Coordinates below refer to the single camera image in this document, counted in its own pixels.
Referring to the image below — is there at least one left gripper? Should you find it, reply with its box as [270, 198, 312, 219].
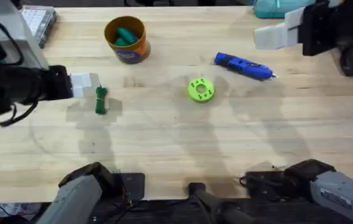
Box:
[0, 60, 93, 118]

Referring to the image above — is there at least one green toy vegetable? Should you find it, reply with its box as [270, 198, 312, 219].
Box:
[94, 84, 109, 116]

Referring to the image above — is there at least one blue electric screwdriver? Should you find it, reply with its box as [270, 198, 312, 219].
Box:
[213, 52, 278, 82]

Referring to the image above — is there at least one teal soft bag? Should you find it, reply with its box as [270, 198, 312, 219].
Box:
[252, 0, 318, 20]

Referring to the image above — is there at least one orange tub with toys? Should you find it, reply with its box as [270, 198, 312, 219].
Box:
[103, 15, 152, 65]

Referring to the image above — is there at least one clear plastic parts box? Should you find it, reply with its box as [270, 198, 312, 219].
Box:
[20, 4, 58, 49]

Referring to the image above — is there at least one green disc with holes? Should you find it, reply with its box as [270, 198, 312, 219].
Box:
[187, 77, 216, 104]

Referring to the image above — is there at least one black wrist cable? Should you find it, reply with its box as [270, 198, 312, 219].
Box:
[0, 98, 40, 128]

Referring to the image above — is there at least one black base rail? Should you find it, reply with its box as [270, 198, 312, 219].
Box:
[36, 172, 351, 224]

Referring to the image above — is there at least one black camera mast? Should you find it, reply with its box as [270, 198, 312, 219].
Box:
[188, 182, 267, 224]

